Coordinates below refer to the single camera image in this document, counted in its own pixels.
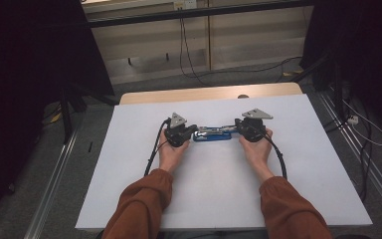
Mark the wooden table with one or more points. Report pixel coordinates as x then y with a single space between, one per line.
195 94

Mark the person's left hand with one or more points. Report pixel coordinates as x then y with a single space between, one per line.
172 156

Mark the aluminium floor rail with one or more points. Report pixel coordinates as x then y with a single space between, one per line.
358 146
51 186

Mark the black crossbar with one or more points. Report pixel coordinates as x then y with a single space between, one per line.
146 18

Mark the person's right hand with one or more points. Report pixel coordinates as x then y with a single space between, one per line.
257 152

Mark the beige cabinet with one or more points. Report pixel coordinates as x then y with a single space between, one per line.
245 43

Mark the small black stick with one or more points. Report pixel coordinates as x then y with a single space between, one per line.
90 146

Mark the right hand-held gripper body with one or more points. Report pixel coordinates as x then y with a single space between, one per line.
253 127

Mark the yellow floor tape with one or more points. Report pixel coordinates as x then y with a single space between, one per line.
293 72
56 117

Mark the white power adapter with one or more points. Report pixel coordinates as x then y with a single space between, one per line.
353 119

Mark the white wall socket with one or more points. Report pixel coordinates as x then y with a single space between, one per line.
184 4

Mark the white table cover sheet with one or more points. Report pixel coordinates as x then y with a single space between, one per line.
212 186

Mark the black metal stand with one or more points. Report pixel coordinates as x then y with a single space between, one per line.
336 86
67 116

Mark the black curtain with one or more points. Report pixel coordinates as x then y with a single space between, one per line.
371 49
20 66

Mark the blue stapler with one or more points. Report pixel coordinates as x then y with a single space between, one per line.
212 133

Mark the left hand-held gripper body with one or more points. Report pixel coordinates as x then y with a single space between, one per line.
177 132

